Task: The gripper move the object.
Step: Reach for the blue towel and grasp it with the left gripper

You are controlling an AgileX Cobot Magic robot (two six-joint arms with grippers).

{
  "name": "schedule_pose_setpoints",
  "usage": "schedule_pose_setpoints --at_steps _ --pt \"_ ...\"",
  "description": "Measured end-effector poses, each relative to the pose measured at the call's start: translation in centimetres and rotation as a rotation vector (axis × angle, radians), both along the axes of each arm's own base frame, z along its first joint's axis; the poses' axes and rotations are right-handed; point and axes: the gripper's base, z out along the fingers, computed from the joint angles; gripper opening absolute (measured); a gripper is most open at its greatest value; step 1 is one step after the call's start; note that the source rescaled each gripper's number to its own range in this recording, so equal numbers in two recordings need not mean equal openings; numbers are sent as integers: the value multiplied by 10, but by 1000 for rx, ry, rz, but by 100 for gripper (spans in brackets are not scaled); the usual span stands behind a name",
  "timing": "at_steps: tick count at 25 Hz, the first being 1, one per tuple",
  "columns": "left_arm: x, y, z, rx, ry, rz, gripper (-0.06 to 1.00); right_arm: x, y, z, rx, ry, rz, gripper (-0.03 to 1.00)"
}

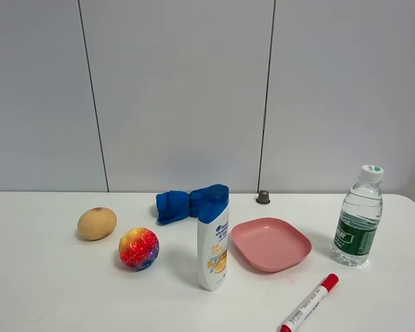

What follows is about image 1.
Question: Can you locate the blue towel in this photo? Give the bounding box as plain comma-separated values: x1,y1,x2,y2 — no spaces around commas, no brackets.
156,187,206,225

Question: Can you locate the white shampoo bottle blue cap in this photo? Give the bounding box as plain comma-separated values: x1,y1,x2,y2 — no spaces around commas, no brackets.
197,184,229,291

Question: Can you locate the small brown coffee capsule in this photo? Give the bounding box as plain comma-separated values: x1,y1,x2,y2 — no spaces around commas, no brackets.
256,190,270,205

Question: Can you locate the pink square plastic plate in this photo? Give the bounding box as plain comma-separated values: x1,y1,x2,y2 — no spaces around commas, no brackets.
230,217,312,273

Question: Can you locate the multicolour galaxy ball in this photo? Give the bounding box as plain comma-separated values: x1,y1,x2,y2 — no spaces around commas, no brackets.
118,228,160,271

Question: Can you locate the tan potato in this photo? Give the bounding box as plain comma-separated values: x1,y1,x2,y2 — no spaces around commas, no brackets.
77,207,117,241

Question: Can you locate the clear water bottle green label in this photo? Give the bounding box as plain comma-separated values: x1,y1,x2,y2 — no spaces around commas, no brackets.
332,165,384,266

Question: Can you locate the red white marker pen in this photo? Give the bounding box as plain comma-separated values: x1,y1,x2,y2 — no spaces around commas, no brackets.
280,273,339,332

